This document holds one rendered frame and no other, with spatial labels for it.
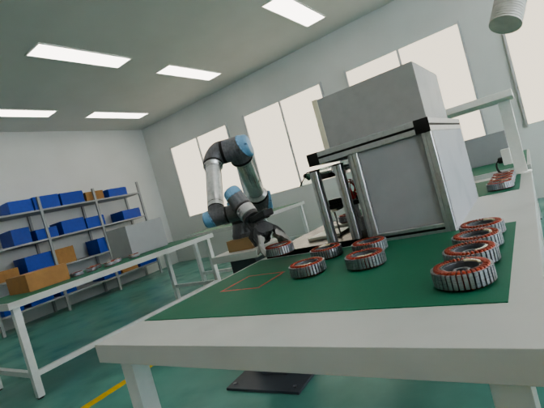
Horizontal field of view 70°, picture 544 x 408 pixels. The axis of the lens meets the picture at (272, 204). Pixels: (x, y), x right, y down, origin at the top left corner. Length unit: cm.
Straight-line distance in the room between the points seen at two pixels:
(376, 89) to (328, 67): 546
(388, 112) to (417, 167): 24
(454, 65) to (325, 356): 586
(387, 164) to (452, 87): 500
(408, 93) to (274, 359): 101
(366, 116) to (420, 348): 102
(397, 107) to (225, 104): 677
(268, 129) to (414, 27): 296
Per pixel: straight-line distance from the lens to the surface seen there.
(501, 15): 260
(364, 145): 137
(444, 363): 62
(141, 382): 118
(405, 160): 134
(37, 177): 833
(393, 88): 146
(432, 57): 642
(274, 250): 140
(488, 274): 80
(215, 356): 85
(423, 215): 136
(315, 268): 114
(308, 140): 702
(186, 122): 881
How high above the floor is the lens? 101
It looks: 2 degrees down
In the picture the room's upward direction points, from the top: 15 degrees counter-clockwise
